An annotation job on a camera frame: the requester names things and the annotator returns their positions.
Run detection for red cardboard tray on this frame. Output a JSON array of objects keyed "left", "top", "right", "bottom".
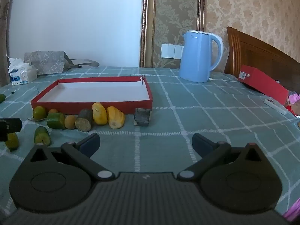
[{"left": 30, "top": 76, "right": 153, "bottom": 115}]

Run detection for green checked tablecloth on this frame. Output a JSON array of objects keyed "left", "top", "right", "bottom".
[{"left": 0, "top": 66, "right": 300, "bottom": 216}]

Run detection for small brown potato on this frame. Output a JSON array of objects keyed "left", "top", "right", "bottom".
[{"left": 64, "top": 115, "right": 77, "bottom": 130}]

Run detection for pink plastic bag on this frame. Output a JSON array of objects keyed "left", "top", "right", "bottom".
[{"left": 285, "top": 94, "right": 300, "bottom": 116}]

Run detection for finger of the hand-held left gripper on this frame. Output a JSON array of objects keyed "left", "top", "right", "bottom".
[{"left": 0, "top": 118, "right": 23, "bottom": 142}]

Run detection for tissue pack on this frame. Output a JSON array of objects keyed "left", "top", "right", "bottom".
[{"left": 7, "top": 55, "right": 37, "bottom": 86}]

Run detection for thick cucumber piece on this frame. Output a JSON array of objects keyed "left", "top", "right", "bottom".
[{"left": 46, "top": 112, "right": 66, "bottom": 130}]

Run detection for short cucumber piece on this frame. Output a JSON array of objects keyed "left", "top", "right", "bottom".
[{"left": 34, "top": 126, "right": 51, "bottom": 146}]

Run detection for grey eggplant piece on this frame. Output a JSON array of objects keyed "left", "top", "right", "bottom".
[{"left": 75, "top": 109, "right": 94, "bottom": 132}]

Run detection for grey patterned paper bag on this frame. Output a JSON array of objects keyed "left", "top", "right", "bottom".
[{"left": 24, "top": 51, "right": 100, "bottom": 75}]

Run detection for gold wall moulding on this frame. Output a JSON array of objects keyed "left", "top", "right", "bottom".
[{"left": 140, "top": 0, "right": 204, "bottom": 68}]

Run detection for wooden headboard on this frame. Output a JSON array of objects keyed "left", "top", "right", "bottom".
[{"left": 224, "top": 26, "right": 300, "bottom": 93}]

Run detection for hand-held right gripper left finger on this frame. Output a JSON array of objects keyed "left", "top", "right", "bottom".
[{"left": 30, "top": 132, "right": 115, "bottom": 181}]

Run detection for pink cloth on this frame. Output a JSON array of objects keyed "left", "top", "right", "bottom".
[{"left": 283, "top": 198, "right": 300, "bottom": 221}]

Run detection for white wall switch panel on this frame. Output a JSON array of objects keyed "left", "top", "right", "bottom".
[{"left": 161, "top": 43, "right": 184, "bottom": 59}]

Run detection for green tomato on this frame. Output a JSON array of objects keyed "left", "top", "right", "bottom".
[
  {"left": 32, "top": 106, "right": 47, "bottom": 120},
  {"left": 5, "top": 132, "right": 20, "bottom": 152}
]

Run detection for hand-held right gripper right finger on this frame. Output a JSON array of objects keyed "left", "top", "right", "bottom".
[{"left": 176, "top": 133, "right": 270, "bottom": 181}]

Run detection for light blue electric kettle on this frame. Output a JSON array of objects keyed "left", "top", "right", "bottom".
[{"left": 179, "top": 30, "right": 224, "bottom": 83}]

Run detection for dark eggplant piece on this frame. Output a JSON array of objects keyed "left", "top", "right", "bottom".
[{"left": 133, "top": 108, "right": 152, "bottom": 127}]

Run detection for beige curtain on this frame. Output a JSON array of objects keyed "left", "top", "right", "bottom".
[{"left": 0, "top": 0, "right": 15, "bottom": 87}]

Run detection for red flat box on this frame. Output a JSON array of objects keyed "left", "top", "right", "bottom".
[{"left": 237, "top": 64, "right": 289, "bottom": 105}]

